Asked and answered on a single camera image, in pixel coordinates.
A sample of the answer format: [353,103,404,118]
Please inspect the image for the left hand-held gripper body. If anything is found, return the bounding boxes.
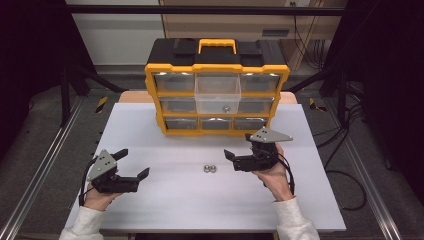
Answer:
[87,149,140,195]

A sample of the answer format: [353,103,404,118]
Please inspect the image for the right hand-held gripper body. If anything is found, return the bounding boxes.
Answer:
[233,126,294,173]

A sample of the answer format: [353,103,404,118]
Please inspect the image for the clear plastic drawer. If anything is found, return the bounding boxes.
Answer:
[194,73,242,115]

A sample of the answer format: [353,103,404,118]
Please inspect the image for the yellow black organizer cabinet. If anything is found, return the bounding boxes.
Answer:
[144,37,291,138]

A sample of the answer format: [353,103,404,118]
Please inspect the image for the person's right hand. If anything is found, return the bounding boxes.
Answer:
[252,143,295,203]

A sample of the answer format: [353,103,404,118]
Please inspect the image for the person's left hand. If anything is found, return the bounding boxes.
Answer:
[82,188,123,212]

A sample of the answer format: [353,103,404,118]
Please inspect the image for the yellow black floor tape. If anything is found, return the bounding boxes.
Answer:
[95,96,109,114]
[308,97,328,113]

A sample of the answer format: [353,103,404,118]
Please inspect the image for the wooden table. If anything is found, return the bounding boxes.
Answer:
[118,90,298,105]

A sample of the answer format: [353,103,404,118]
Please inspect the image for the black metal stand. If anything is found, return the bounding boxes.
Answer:
[287,64,350,128]
[59,63,128,128]

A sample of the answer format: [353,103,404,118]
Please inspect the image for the group of clear organizer drawers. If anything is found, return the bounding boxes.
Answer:
[153,71,282,132]

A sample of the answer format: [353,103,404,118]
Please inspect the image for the left hand-held gripper black cable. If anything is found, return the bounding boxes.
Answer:
[78,155,100,207]

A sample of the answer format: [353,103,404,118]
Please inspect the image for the hand-held gripper black cable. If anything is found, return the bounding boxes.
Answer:
[78,155,100,207]
[277,155,296,196]

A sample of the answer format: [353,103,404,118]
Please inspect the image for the right hand-held gripper black cable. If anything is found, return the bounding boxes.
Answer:
[277,155,296,196]

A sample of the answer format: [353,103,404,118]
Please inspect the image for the aluminium floor rail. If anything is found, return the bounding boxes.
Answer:
[344,137,405,240]
[0,96,85,240]

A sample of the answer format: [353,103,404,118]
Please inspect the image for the black floor cable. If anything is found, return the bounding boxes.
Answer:
[315,103,368,212]

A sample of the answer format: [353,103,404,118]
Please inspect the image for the hanging black wall cables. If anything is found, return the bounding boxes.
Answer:
[292,14,332,70]

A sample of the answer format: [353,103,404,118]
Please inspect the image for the black horizontal frame bar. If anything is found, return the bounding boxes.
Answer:
[64,4,346,17]

